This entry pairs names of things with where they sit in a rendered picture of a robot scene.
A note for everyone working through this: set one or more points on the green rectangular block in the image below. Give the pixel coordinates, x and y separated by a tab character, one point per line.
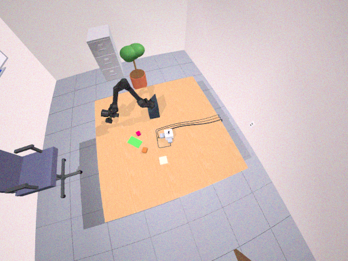
135	142

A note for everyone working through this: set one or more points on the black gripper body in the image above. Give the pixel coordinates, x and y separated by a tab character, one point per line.
109	120

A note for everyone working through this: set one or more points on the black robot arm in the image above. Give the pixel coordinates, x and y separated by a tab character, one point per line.
123	84

